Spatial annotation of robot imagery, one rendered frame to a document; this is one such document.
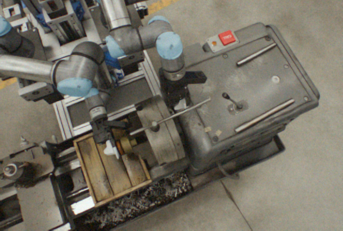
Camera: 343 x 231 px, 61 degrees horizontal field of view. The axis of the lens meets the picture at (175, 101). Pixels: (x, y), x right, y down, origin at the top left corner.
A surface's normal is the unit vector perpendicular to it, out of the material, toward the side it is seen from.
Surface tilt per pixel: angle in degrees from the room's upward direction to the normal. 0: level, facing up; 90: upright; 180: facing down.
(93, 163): 0
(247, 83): 0
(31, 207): 0
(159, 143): 33
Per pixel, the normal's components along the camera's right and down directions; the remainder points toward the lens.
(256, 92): 0.00, -0.34
